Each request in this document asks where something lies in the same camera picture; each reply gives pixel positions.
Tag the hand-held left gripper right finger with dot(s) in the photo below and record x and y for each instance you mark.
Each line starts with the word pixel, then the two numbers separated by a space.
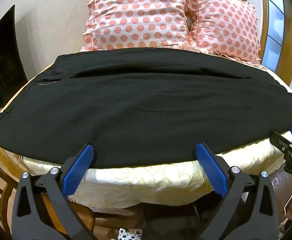
pixel 211 170

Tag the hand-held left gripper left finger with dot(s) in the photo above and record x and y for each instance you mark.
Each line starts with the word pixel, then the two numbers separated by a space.
pixel 78 170

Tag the black pants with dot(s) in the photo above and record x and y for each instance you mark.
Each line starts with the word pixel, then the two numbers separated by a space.
pixel 146 105

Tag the yellow patterned bedsheet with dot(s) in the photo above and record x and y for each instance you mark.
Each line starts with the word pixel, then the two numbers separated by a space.
pixel 135 185

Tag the white black-dotted cloth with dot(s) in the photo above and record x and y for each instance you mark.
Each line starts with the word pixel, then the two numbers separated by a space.
pixel 128 234

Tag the wooden framed window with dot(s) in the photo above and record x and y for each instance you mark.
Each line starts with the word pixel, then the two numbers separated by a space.
pixel 276 17

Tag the pink polka dot pillow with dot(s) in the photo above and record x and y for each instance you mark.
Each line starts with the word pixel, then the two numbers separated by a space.
pixel 135 15
pixel 223 27

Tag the dark flat screen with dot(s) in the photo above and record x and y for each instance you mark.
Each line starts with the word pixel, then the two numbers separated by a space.
pixel 3 67

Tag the wooden bed frame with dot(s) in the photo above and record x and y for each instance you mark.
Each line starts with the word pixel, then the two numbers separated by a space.
pixel 85 220

